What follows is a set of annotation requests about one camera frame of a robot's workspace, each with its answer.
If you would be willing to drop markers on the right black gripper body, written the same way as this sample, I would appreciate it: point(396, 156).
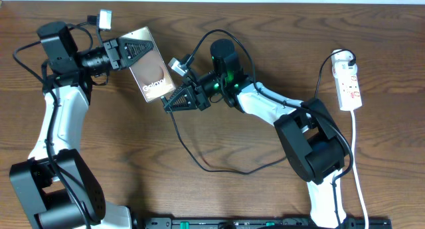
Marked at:
point(211, 84)

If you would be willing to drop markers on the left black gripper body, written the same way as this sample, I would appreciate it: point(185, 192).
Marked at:
point(100, 60)

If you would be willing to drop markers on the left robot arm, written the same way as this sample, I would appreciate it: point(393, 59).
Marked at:
point(54, 185)

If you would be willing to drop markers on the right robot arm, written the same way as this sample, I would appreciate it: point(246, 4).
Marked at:
point(313, 144)

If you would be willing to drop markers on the white power strip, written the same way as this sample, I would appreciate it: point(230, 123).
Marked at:
point(344, 70)

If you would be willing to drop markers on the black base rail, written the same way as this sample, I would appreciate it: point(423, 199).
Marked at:
point(208, 223)

